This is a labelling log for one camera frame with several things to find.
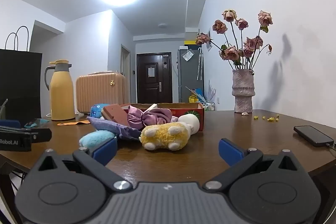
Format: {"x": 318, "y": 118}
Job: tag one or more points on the scattered yellow crumbs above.
{"x": 270, "y": 119}

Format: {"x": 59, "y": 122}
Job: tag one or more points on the small hallway ceiling light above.
{"x": 162, "y": 25}

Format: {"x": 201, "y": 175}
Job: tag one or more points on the pink satin scrunchie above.
{"x": 152, "y": 117}

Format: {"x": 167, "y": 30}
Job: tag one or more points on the teal plastic wrapper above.
{"x": 36, "y": 123}

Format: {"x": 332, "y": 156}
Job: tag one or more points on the dark brown entrance door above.
{"x": 154, "y": 77}

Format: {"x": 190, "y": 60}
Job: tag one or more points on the brown sponge block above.
{"x": 115, "y": 113}

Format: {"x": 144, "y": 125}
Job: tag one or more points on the grey side door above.
{"x": 126, "y": 74}

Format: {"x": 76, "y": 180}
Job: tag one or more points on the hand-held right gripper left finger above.
{"x": 105, "y": 151}

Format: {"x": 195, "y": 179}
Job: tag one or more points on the peach ribbed suitcase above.
{"x": 101, "y": 92}

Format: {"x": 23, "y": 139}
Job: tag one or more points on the yellow plush toy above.
{"x": 162, "y": 136}

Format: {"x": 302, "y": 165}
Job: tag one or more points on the yellow box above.
{"x": 189, "y": 44}

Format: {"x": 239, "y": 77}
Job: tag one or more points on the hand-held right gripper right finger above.
{"x": 231, "y": 151}

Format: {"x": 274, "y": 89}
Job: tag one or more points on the wall picture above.
{"x": 208, "y": 41}

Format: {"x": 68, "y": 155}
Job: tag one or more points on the pink textured vase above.
{"x": 243, "y": 91}

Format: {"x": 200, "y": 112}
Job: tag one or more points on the purple knitted cloth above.
{"x": 110, "y": 127}

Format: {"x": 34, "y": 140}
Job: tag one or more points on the orange cardboard box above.
{"x": 189, "y": 109}

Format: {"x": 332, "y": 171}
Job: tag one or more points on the cluttered storage cart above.
{"x": 200, "y": 99}

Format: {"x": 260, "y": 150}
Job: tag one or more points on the yellow thermos jug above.
{"x": 62, "y": 92}

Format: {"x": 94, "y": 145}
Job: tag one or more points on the white umbrella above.
{"x": 199, "y": 64}

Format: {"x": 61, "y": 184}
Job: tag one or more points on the black paper bag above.
{"x": 19, "y": 82}

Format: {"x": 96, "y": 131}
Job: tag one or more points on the fallen pink petal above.
{"x": 244, "y": 113}

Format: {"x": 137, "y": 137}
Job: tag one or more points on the dried pink roses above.
{"x": 232, "y": 52}

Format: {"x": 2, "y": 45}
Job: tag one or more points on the light blue plush toy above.
{"x": 95, "y": 138}

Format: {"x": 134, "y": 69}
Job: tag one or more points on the blue tissue pack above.
{"x": 97, "y": 110}

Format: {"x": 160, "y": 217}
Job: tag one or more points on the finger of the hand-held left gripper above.
{"x": 39, "y": 134}
{"x": 10, "y": 123}

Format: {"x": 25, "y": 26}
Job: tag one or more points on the grey refrigerator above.
{"x": 187, "y": 74}

